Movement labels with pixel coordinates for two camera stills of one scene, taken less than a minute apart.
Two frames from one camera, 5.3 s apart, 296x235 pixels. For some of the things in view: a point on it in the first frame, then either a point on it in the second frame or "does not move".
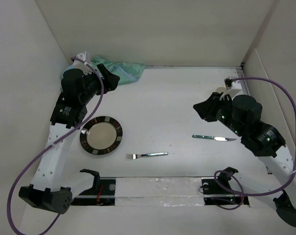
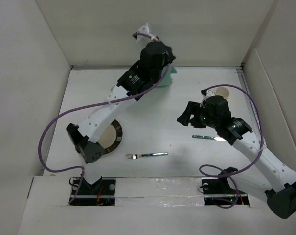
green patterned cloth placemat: x=128 y=72 → x=167 y=80
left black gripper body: x=92 y=83 → x=167 y=60
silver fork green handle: x=135 y=156 does not move
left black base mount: x=102 y=193 does not move
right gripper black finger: x=207 y=109 → x=192 y=114
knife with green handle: x=217 y=138 does not move
